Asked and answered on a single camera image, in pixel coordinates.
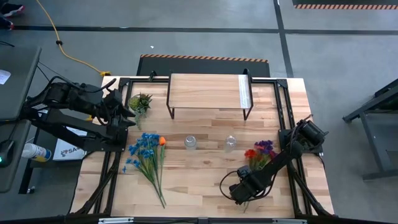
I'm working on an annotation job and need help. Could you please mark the diamond-cut glass vase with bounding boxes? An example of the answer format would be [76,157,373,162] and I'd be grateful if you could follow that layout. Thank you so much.
[223,134,238,154]

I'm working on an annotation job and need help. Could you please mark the dark grey desk top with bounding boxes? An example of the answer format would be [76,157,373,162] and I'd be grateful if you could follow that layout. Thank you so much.
[0,119,32,194]
[0,46,42,122]

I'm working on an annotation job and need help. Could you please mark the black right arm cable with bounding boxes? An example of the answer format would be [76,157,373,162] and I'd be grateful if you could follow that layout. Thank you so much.
[219,170,242,200]

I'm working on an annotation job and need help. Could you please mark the white box with logo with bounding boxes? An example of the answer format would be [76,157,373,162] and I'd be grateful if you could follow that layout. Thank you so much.
[52,126,90,162]

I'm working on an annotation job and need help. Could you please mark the wooden shelf black metal legs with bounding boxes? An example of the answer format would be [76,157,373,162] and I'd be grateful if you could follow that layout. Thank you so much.
[165,68,255,121]

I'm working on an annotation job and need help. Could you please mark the potted artificial succulent plant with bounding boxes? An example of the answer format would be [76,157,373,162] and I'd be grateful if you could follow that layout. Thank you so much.
[127,92,154,131]

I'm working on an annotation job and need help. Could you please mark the black desk stand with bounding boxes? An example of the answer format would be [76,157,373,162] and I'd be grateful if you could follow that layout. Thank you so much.
[18,104,113,195]

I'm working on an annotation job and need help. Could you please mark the person's shoe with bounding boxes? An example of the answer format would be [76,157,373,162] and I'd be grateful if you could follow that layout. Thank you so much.
[0,17,15,31]
[0,2,25,18]

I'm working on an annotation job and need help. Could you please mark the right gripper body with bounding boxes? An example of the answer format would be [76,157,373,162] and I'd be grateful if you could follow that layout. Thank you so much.
[231,175,261,205]

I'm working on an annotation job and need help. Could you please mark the white bottle blue yellow label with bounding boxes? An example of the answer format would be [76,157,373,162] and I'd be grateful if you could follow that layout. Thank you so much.
[21,142,52,163]

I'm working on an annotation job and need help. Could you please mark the orange artificial tulip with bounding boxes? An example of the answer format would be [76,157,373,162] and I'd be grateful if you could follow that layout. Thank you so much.
[155,136,167,197]

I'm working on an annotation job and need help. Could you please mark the black computer mouse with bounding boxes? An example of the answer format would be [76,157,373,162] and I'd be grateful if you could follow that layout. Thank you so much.
[0,139,16,169]

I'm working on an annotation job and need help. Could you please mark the grey metal cart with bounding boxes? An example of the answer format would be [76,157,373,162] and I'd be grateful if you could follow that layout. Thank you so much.
[341,77,398,181]

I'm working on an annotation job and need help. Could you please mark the silver metal bracket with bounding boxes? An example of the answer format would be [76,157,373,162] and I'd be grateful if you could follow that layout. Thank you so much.
[98,217,135,224]
[272,218,308,224]

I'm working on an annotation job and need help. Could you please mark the black floor mat striped edge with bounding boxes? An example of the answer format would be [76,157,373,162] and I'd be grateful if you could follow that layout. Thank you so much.
[292,0,398,10]
[136,54,271,78]

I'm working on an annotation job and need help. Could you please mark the ribbed glass bottle vase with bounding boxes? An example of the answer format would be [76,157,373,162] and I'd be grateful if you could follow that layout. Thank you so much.
[184,134,198,151]

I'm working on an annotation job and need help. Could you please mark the purple artificial flower bunch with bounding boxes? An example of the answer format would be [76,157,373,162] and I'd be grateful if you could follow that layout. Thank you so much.
[253,139,278,170]

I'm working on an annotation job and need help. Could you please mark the red artificial flower bunch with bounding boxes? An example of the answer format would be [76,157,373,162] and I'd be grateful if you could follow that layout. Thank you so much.
[242,148,262,214]

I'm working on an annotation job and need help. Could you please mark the white paper sheet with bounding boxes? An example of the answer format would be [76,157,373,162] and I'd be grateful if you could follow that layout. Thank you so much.
[0,68,12,85]

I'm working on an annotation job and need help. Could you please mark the thin black floor cable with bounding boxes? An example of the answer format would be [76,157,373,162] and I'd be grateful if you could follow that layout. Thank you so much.
[36,60,74,85]

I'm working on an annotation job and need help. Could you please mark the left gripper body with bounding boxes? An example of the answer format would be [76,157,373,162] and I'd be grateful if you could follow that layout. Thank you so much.
[102,89,125,131]

